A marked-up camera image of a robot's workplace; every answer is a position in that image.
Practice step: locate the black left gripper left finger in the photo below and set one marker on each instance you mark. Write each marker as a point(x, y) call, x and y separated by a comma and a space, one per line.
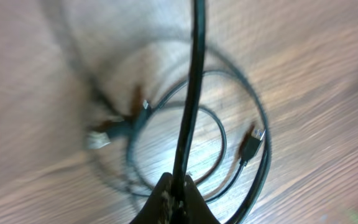
point(158, 206)

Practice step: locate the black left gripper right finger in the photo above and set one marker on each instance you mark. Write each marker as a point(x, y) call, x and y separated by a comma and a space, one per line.
point(195, 209)

